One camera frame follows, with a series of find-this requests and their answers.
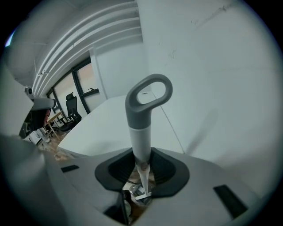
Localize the black office chair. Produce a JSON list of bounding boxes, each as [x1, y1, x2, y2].
[[57, 92, 83, 132]]

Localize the black framed window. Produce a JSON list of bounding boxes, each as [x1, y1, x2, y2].
[[46, 56, 100, 116]]

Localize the white desk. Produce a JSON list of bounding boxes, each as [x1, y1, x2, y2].
[[57, 91, 186, 158]]

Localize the white low cabinet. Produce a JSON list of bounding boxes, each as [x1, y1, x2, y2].
[[23, 130, 46, 147]]

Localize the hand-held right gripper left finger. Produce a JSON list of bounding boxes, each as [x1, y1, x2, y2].
[[46, 147, 139, 226]]

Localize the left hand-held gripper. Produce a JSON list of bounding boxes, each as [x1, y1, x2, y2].
[[0, 64, 57, 139]]

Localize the white ceiling pipes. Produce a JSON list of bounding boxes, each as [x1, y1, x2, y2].
[[32, 1, 143, 96]]

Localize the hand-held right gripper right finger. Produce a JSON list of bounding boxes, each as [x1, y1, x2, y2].
[[132, 147, 263, 226]]

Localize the grey and white broom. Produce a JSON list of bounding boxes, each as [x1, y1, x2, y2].
[[125, 73, 173, 200]]

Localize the small wooden table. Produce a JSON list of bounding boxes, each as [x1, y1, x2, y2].
[[45, 110, 67, 139]]

